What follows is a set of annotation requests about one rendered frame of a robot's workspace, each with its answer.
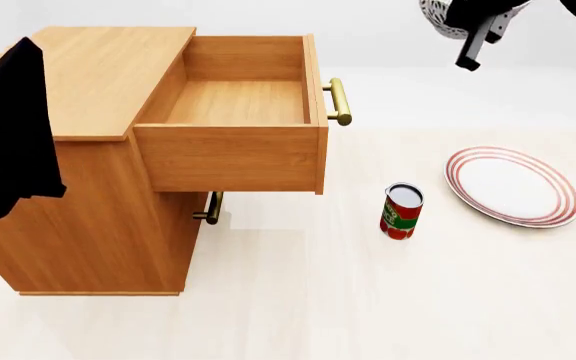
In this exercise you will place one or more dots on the wooden cabinet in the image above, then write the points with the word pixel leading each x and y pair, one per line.
pixel 98 86

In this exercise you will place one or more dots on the grey black right gripper finger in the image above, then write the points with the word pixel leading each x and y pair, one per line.
pixel 498 30
pixel 474 48

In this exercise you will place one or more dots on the open wooden drawer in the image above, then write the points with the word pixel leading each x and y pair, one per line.
pixel 233 157

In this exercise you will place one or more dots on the white plate red rings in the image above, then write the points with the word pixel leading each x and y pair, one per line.
pixel 510 185

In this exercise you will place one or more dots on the black bowl white pattern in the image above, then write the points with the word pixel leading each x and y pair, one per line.
pixel 435 17

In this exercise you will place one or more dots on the tomato sauce can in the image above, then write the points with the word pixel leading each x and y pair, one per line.
pixel 401 212

